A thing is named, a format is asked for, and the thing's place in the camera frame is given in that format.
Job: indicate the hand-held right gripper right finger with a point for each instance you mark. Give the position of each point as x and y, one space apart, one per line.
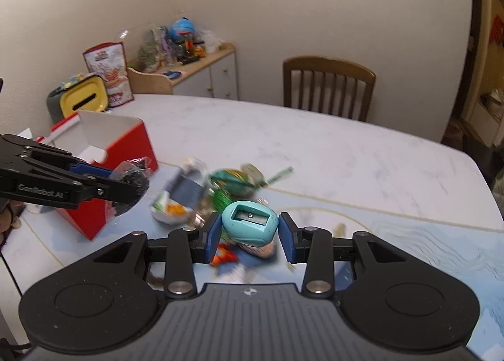
286 241

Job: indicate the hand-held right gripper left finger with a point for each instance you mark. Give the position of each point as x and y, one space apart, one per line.
212 241

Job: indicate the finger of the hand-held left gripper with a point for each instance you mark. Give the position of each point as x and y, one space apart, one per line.
114 191
92 170

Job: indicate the clear bag of dark pieces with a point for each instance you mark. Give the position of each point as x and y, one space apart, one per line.
134 174

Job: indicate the teal pencil sharpener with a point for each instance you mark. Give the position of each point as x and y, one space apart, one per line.
248 232

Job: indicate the red cardboard box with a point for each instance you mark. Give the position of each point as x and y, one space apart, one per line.
130 144

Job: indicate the green tassel ornament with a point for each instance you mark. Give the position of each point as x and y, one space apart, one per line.
230 184

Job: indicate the person's left hand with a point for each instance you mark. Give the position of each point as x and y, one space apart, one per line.
7 219

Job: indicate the orange toy packet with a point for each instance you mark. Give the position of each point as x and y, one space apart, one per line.
224 256

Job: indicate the white and orange packet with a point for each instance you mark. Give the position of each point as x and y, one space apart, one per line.
169 211

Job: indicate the yellow and grey bin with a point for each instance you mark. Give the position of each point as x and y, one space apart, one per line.
84 98

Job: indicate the pale green small case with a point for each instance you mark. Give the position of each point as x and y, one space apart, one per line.
252 171

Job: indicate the red and white snack bag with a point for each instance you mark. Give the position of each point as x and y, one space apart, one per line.
114 77

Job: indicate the blue round disc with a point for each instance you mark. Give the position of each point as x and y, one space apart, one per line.
172 74

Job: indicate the pile of small toys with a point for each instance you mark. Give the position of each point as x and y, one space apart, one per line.
169 52

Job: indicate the wooden sideboard cabinet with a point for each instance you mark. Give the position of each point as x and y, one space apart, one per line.
220 77

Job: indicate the blue globe toy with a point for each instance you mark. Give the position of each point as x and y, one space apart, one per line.
183 30

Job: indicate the white plastic bag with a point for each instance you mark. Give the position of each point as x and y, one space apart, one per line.
210 41

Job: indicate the wooden chair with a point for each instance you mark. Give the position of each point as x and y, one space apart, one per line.
327 65

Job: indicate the white cardboard box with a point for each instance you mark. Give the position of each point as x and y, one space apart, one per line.
486 120

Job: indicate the wooden door frame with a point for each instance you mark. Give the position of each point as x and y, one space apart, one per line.
474 30

